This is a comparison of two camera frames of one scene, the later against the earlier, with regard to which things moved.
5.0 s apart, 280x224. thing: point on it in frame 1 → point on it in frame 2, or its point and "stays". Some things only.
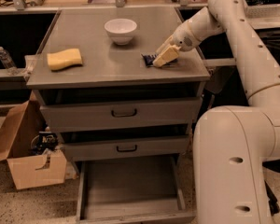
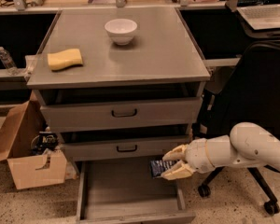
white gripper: [182, 41] → [197, 155]
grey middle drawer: [105, 149] stays
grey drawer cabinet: [93, 77] stays
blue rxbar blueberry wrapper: [149, 60] → [158, 167]
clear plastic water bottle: [7, 61] stays
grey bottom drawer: [133, 190] stays
